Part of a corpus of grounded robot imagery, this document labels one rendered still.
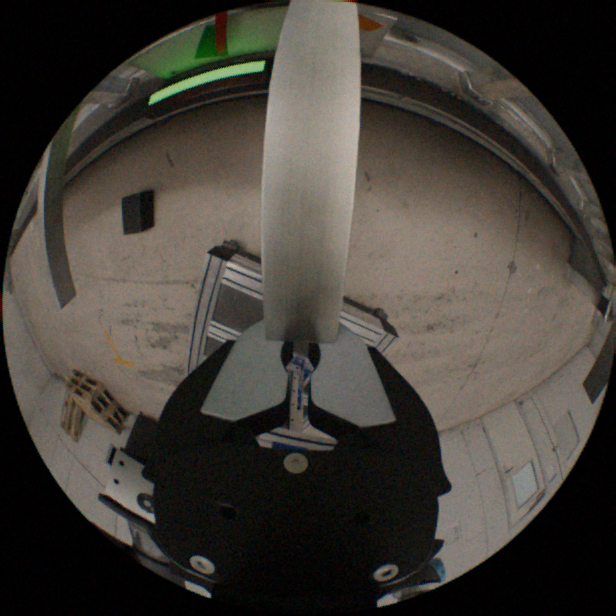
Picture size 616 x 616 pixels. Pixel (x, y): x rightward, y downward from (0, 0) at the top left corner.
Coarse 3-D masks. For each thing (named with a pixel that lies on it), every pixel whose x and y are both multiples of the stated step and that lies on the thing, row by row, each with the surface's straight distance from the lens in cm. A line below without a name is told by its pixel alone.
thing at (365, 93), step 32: (416, 32) 55; (448, 32) 54; (480, 64) 61; (224, 96) 97; (256, 96) 104; (384, 96) 91; (128, 128) 123; (448, 128) 118; (512, 160) 130; (544, 192) 166
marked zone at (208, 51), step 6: (204, 30) 27; (210, 30) 27; (204, 36) 28; (210, 36) 28; (204, 42) 29; (210, 42) 29; (198, 48) 30; (204, 48) 30; (210, 48) 30; (198, 54) 31; (204, 54) 31; (210, 54) 31; (216, 54) 31; (222, 54) 31
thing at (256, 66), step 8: (248, 64) 30; (256, 64) 29; (208, 72) 32; (216, 72) 31; (224, 72) 30; (232, 72) 30; (240, 72) 29; (192, 80) 32; (200, 80) 31; (208, 80) 31; (168, 88) 34; (176, 88) 33; (184, 88) 32; (152, 96) 36; (160, 96) 35
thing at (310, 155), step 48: (336, 0) 14; (288, 48) 10; (336, 48) 10; (288, 96) 8; (336, 96) 8; (288, 144) 7; (336, 144) 7; (288, 192) 7; (336, 192) 7; (288, 240) 7; (336, 240) 7; (288, 288) 8; (336, 288) 8; (288, 336) 9; (336, 336) 9
